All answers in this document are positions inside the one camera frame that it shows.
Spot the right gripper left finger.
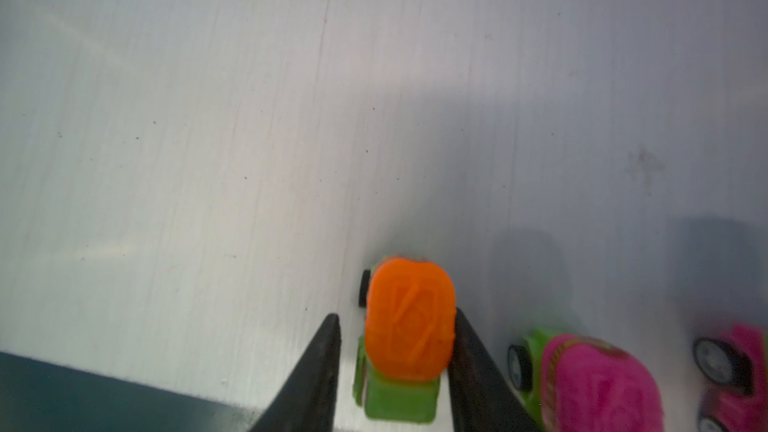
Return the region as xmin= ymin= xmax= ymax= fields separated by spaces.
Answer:
xmin=251 ymin=313 xmax=342 ymax=432

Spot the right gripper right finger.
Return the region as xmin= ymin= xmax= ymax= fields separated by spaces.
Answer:
xmin=448 ymin=310 xmax=539 ymax=432

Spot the pink green toy car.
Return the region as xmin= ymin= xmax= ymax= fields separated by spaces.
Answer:
xmin=506 ymin=327 xmax=664 ymax=432

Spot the orange green toy truck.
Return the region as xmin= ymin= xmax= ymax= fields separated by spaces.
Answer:
xmin=353 ymin=256 xmax=457 ymax=424

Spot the pink green toy truck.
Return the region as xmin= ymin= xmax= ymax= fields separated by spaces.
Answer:
xmin=692 ymin=323 xmax=767 ymax=432

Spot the white two-tier shelf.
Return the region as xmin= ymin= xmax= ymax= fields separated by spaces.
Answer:
xmin=1 ymin=0 xmax=767 ymax=431

